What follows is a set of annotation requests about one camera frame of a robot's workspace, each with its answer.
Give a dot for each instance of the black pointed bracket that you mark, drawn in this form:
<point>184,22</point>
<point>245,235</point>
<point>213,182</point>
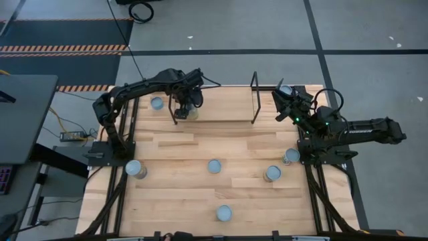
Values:
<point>280,85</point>

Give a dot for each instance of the black box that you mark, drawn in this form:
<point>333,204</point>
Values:
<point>133,1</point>

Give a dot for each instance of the backlit keyboard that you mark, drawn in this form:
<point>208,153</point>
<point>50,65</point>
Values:
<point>5,179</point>

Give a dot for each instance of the grey desk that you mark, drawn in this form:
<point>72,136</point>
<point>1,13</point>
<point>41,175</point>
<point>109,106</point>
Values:
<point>23,187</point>

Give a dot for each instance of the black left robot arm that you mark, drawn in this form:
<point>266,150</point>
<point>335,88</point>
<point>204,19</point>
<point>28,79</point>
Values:
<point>140,85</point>

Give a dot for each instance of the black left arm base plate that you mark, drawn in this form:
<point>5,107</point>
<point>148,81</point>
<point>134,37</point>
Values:
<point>97,162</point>

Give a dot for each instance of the tall green and red can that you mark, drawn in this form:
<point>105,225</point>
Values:
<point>273,172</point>

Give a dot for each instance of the short orange label can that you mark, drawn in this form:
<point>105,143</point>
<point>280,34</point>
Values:
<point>214,166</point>

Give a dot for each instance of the tall food can silver lid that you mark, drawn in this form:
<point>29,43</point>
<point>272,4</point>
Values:
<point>133,167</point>
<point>292,155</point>

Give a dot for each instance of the black desk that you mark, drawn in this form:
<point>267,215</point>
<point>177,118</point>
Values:
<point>26,117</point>

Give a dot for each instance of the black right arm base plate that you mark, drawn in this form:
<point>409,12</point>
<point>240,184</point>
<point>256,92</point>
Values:
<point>302,157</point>

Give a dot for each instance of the short can silver lid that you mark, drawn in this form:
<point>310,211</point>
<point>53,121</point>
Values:
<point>156,103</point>

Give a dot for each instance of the green label can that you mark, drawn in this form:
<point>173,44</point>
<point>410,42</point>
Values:
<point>224,213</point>

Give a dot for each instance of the wooden shelf black metal legs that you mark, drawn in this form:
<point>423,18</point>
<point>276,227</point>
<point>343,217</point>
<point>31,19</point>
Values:
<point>227,103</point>

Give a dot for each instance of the tall yellow carrots can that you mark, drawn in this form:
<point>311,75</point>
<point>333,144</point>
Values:
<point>194,114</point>

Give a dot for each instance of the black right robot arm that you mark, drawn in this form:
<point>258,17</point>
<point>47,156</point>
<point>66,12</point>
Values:
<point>368,129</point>

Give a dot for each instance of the black floor mat hazard stripes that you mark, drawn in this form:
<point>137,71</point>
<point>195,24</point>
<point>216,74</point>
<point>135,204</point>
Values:
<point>67,33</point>

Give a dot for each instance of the black flat device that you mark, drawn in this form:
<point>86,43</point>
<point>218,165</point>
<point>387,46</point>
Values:
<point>6,97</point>

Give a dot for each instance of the black power adapter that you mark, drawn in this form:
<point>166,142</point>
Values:
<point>72,136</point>

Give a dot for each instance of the white label can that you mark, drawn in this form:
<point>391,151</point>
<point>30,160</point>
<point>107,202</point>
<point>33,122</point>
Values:
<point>286,89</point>

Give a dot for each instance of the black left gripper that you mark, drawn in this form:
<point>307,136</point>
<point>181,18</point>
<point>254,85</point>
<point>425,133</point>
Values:
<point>183,97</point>

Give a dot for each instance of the black diagonal frame brace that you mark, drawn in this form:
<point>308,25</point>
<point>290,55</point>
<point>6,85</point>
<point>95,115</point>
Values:
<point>338,214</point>
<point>98,214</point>

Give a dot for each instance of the black desk foot beam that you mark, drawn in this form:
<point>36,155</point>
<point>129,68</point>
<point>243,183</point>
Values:
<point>60,160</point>

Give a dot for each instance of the person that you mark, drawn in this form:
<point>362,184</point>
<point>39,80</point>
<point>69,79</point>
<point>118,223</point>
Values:
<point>182,237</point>

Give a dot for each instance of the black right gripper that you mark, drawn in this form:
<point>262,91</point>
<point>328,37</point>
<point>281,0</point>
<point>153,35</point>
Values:
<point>296,104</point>

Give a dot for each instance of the black aluminium frame rail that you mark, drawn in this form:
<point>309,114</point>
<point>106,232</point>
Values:
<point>110,207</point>
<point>326,201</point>
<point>313,201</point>
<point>234,239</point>
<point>267,88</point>
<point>135,114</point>

